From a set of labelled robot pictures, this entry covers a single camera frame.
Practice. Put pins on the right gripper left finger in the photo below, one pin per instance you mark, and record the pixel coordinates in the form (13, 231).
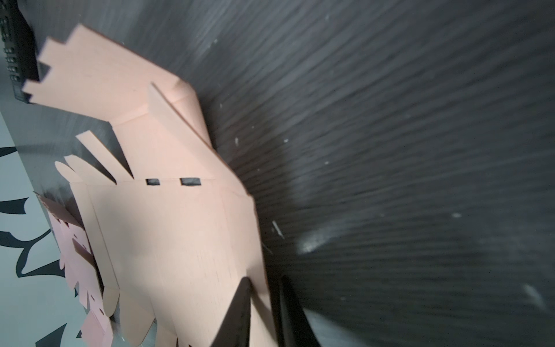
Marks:
(235, 327)

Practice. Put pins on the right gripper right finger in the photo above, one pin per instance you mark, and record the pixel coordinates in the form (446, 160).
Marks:
(296, 330)

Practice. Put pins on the salmon cardboard box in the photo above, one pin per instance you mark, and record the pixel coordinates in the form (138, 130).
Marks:
(174, 231)

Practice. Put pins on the pink flat cardboard box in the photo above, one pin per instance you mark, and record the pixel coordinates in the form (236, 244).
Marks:
(78, 263)

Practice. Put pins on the black remote control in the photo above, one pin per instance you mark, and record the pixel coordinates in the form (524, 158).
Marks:
(19, 49)

